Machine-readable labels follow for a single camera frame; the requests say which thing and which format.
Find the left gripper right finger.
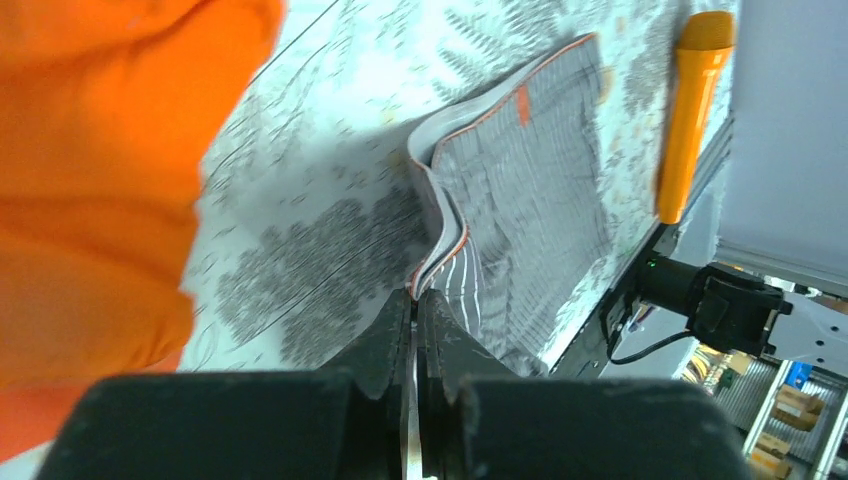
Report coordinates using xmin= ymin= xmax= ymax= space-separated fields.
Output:
xmin=418 ymin=290 xmax=512 ymax=479

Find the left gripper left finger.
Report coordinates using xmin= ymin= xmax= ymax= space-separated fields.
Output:
xmin=321 ymin=289 xmax=413 ymax=479

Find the grey striped underwear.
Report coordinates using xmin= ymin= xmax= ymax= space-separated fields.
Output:
xmin=406 ymin=33 xmax=612 ymax=376

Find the orange underwear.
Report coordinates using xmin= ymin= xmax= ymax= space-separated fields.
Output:
xmin=1 ymin=1 xmax=286 ymax=460

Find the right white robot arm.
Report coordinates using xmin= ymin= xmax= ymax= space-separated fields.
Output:
xmin=635 ymin=256 xmax=847 ymax=376

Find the floral tablecloth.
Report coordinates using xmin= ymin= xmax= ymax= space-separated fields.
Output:
xmin=0 ymin=0 xmax=743 ymax=480

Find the orange microphone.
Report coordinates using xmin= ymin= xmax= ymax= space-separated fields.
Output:
xmin=655 ymin=11 xmax=735 ymax=225

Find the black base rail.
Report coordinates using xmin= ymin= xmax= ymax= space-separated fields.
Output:
xmin=550 ymin=113 xmax=735 ymax=378

